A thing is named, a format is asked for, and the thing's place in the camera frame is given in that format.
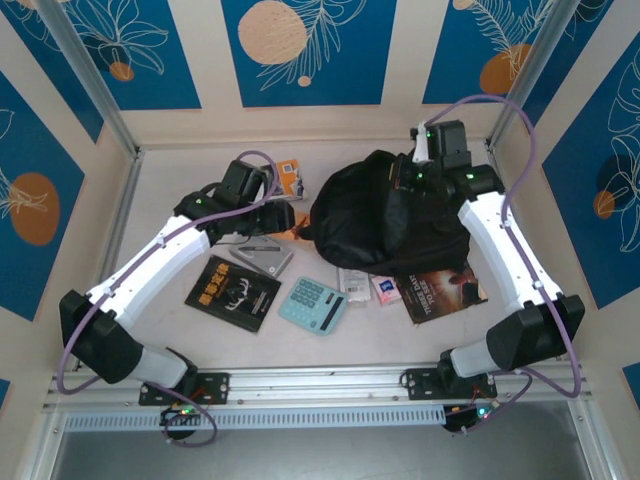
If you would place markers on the orange Huckleberry Finn paperback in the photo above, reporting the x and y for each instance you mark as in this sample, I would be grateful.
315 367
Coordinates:
300 220

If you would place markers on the grey marker pen box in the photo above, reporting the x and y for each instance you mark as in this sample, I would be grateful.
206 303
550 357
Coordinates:
265 257

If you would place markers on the torn orange white booklet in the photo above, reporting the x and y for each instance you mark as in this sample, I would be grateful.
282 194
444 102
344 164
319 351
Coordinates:
290 175

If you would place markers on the black backpack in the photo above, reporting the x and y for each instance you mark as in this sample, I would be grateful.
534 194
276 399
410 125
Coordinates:
360 220

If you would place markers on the black book yellow title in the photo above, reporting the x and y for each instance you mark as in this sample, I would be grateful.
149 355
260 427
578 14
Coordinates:
230 295

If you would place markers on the teal calculator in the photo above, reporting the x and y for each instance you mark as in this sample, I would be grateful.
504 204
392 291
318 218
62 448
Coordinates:
310 305

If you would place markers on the clear barcode packet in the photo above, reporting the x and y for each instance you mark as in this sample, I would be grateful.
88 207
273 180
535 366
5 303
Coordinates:
352 287

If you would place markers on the small pink blue pack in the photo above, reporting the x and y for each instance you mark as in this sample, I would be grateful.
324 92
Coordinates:
386 290

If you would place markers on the brown Three Days book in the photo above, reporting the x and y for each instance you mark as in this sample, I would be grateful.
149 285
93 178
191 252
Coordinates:
435 295

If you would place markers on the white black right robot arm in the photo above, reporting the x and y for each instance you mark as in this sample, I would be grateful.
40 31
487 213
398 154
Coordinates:
500 250

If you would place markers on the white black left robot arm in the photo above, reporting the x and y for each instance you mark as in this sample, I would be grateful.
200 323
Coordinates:
150 270

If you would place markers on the small circuit board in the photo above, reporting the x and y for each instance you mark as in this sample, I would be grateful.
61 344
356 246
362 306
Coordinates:
480 412
180 412

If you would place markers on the aluminium frame post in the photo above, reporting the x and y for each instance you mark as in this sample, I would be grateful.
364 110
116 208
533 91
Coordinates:
540 55
90 75

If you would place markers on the aluminium table side rail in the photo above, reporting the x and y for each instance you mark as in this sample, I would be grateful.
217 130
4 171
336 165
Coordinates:
125 215
582 445

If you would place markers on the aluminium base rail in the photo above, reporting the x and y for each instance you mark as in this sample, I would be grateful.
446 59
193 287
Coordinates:
320 385

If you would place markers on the black left mount plate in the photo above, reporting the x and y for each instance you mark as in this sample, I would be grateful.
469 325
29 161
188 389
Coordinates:
217 387

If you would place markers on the black mount plate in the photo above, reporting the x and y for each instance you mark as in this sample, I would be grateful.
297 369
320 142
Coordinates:
417 385
217 387

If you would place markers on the black right mount plate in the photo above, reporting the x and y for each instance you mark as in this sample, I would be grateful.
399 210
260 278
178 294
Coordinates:
417 385

